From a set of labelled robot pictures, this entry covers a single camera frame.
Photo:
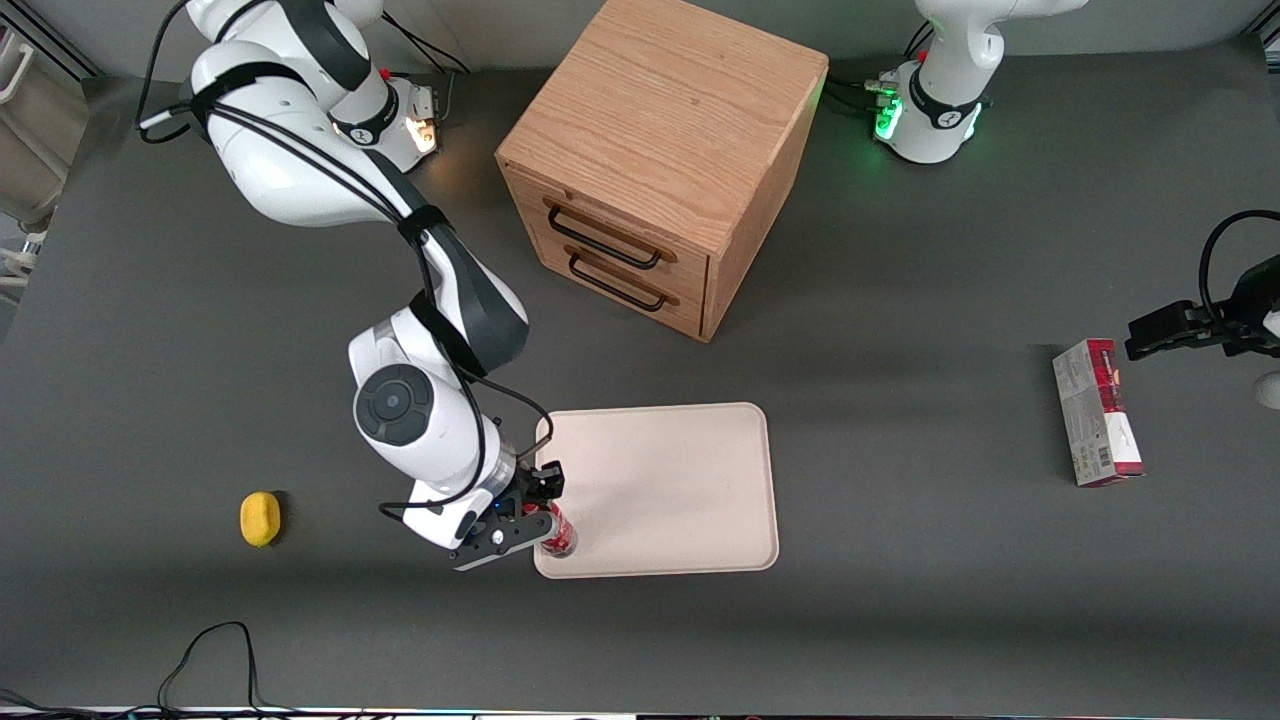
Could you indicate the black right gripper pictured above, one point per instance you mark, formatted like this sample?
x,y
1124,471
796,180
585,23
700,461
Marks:
x,y
527,488

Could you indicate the yellow lemon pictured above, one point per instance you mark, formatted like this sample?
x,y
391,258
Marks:
x,y
260,519

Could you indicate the beige background furniture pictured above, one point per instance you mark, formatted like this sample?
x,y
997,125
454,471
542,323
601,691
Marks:
x,y
35,130

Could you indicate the beige rectangular tray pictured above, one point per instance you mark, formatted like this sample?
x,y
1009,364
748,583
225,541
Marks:
x,y
665,490

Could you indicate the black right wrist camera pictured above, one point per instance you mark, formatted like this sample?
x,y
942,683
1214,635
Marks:
x,y
495,542

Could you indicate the red coke bottle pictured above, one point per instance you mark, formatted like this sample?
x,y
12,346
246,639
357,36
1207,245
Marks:
x,y
561,538

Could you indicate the wooden drawer cabinet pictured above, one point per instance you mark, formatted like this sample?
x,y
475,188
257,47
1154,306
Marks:
x,y
670,130

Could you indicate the red and white carton box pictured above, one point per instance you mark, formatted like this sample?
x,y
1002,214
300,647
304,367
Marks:
x,y
1095,415

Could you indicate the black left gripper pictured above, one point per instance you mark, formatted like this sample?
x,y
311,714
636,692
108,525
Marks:
x,y
1243,318

